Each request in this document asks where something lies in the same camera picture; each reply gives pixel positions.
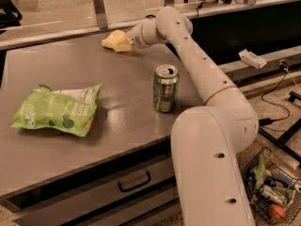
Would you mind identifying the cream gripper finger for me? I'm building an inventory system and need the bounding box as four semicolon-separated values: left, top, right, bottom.
116;39;134;53

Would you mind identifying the yellow sponge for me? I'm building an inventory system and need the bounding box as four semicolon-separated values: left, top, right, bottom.
102;30;130;52

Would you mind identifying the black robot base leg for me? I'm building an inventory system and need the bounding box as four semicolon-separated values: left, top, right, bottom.
259;118;301;169

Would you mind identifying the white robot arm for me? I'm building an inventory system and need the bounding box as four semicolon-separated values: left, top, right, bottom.
120;7;259;226

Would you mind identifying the green rice chip bag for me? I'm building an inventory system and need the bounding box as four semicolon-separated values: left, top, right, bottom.
12;84;102;137

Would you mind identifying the green snack bag in basket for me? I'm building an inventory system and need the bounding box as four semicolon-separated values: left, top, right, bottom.
253;153;266;192

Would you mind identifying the green soda can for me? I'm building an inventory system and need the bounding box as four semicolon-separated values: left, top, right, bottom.
153;64;179;113

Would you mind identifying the black chair at left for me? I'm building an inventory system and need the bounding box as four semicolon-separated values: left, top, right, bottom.
0;0;23;29

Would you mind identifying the white wipes packet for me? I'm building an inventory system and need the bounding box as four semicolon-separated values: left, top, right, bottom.
239;49;267;69

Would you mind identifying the grey drawer cabinet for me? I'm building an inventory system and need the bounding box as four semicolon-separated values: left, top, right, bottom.
1;139;181;226

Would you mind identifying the white bottle in basket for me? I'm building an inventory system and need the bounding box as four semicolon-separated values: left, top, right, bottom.
260;185;287;207

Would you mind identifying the orange ball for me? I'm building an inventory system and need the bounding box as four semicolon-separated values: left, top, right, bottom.
268;204;286;221

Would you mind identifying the metal bracket left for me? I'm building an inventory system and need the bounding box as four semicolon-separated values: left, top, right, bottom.
92;0;108;30

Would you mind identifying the black drawer handle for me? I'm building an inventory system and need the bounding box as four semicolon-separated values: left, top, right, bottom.
118;171;151;193

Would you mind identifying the black cable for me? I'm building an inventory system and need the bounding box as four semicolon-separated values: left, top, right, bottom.
258;61;293;127

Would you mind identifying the wire basket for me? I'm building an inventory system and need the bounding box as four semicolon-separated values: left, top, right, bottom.
241;147;301;226

